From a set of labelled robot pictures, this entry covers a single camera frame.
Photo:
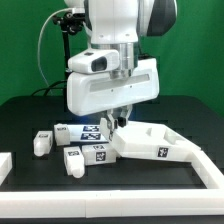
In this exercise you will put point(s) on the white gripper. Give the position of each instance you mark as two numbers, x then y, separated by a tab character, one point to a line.
88	94

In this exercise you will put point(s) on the white square table top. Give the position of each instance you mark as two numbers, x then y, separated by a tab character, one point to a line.
151	141

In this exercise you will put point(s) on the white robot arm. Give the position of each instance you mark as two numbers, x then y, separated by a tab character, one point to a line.
111	74

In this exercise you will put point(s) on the white sheet with tags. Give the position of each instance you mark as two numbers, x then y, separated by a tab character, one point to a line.
85	133

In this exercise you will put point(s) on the white obstacle fence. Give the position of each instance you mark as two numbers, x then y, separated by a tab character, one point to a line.
122	203

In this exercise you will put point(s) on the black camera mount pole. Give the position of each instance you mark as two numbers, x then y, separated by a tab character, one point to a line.
70	24

